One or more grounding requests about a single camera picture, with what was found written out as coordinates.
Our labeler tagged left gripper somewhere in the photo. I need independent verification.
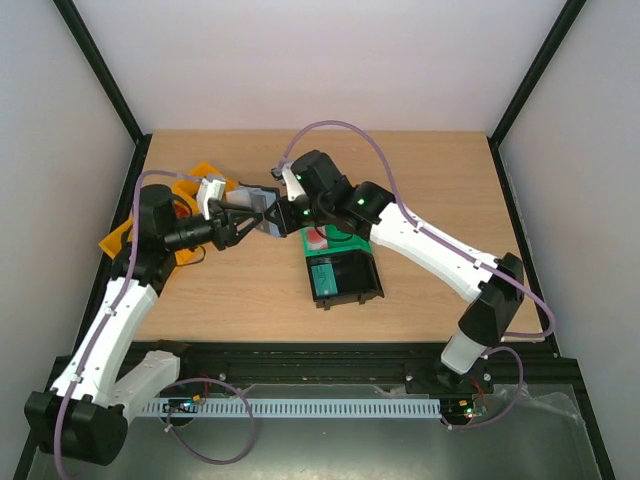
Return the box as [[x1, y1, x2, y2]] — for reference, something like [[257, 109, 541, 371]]
[[164, 202, 263, 252]]

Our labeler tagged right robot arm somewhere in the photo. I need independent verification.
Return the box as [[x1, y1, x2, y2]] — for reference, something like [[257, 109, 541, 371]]
[[265, 150, 524, 392]]

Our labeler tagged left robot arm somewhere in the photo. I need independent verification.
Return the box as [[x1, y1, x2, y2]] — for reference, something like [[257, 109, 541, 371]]
[[24, 184, 264, 476]]

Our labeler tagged red circle card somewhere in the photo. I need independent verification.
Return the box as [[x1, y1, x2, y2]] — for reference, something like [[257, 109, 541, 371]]
[[305, 228, 329, 251]]

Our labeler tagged teal card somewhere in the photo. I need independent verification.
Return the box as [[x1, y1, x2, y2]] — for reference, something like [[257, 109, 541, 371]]
[[310, 263, 338, 297]]

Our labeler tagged long yellow divided tray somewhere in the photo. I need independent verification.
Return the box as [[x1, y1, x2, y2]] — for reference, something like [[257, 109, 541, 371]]
[[99, 163, 240, 260]]

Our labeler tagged green storage bin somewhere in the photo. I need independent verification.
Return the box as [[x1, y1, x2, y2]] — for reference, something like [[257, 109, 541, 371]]
[[302, 225, 373, 257]]

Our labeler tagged black storage bin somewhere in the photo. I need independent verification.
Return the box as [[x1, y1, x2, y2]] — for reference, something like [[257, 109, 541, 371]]
[[305, 250, 385, 310]]

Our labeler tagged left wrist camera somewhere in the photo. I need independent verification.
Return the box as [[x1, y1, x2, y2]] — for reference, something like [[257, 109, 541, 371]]
[[195, 174, 226, 220]]

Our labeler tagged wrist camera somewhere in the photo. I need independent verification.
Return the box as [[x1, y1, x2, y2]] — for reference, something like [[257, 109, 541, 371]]
[[271, 160, 306, 202], [195, 174, 226, 220]]

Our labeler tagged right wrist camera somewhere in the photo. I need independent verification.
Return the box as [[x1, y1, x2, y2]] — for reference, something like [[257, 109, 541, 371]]
[[271, 160, 306, 202]]

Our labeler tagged black aluminium frame rail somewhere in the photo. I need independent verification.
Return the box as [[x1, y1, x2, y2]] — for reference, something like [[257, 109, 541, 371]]
[[116, 340, 585, 398]]

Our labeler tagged grey slotted cable duct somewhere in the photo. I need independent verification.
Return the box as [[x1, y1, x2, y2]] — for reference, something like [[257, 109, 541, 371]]
[[139, 398, 441, 419]]

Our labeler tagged left black frame post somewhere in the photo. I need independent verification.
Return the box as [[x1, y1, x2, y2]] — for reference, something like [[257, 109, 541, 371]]
[[52, 0, 151, 146]]

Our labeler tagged black frame post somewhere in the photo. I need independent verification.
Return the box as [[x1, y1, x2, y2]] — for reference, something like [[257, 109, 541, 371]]
[[52, 0, 151, 146], [488, 0, 588, 147]]

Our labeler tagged right black frame post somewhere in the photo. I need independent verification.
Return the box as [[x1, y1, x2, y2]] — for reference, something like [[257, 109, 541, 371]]
[[488, 0, 588, 147]]

